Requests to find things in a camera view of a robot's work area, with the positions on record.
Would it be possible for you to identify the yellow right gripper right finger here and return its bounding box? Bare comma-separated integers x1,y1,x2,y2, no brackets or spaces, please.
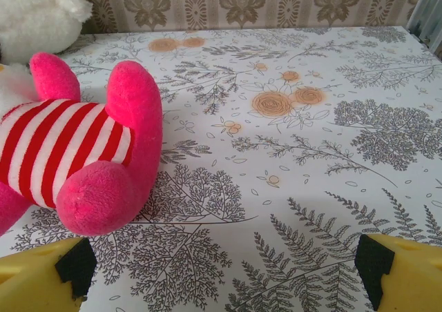
355,233,442,312

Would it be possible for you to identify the aluminium frame post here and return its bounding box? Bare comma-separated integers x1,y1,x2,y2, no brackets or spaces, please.
405,0,442,59

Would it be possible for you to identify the white teddy bear plush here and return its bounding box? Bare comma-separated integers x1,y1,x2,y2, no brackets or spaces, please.
0,0,93,64

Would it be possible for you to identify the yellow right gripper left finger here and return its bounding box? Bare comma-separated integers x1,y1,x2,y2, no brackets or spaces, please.
0,236,97,312

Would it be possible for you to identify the pink striped plush toy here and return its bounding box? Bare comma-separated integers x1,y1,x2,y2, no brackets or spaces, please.
0,52,164,237

